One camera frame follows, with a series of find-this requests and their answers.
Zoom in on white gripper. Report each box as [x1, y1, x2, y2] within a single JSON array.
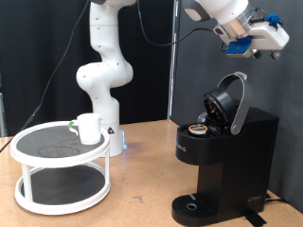
[[248, 23, 291, 61]]

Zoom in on white K-cup coffee pod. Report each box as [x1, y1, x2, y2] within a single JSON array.
[[188, 123, 210, 136]]

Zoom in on black Keurig coffee machine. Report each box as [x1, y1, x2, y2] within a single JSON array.
[[170, 70, 280, 227]]

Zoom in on white mug green taped handle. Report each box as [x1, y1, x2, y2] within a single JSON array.
[[67, 113, 102, 146]]

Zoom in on silver vertical pole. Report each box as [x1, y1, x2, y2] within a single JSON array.
[[167, 0, 180, 120]]

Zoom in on black tape strip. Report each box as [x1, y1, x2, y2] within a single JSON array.
[[244, 212, 268, 227]]

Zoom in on white two-tier turntable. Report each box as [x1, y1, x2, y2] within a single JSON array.
[[9, 120, 112, 217]]

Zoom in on blue mounted wrist camera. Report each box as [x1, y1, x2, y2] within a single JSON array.
[[224, 36, 254, 60]]

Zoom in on blue cable strap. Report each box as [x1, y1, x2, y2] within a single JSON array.
[[264, 12, 284, 30]]

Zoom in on black Keurig power cable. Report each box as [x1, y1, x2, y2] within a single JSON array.
[[264, 193, 287, 204]]

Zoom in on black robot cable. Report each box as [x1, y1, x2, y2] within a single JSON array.
[[0, 0, 220, 153]]

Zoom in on grey metal frame post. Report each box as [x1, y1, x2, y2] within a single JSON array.
[[0, 72, 7, 138]]

